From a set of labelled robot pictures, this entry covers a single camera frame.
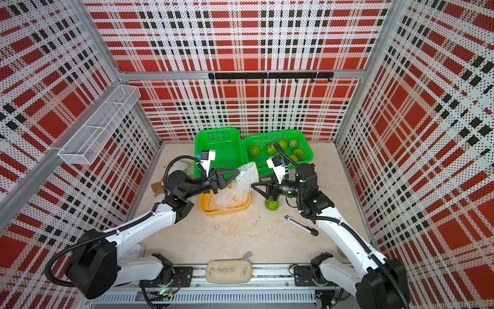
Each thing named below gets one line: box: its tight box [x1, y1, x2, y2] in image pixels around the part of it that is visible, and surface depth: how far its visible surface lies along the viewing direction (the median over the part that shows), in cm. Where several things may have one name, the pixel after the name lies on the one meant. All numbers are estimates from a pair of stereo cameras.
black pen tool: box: [283, 215, 320, 237], surface depth 88 cm
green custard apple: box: [265, 198, 280, 212], surface depth 90 cm
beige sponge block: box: [205, 258, 253, 284], surface depth 73 cm
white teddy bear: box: [150, 180, 165, 197], surface depth 95 cm
